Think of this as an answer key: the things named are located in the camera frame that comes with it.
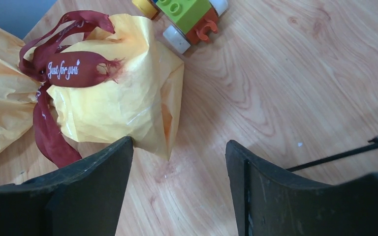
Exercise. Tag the dark red ribbon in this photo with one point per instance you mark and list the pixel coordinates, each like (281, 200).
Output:
(46, 61)

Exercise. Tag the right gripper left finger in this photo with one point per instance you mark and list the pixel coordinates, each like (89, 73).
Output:
(82, 199)

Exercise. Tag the yellow flower bouquet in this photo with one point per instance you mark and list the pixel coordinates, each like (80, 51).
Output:
(141, 100)

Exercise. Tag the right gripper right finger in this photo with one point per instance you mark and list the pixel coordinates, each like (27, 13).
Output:
(271, 201)

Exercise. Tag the colourful toy block train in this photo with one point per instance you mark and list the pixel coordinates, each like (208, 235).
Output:
(192, 20)

